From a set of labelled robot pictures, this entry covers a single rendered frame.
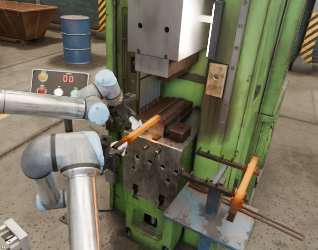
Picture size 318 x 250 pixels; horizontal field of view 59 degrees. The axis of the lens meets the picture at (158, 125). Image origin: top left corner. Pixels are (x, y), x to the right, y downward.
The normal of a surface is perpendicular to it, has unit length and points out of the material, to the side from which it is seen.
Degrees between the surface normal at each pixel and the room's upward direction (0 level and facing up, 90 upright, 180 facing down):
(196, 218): 0
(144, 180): 90
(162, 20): 90
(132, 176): 90
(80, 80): 60
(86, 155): 42
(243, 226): 0
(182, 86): 90
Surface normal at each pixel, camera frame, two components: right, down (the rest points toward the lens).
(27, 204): 0.06, -0.88
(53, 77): -0.03, -0.04
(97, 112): 0.46, 0.44
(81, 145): 0.21, -0.43
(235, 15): -0.48, 0.39
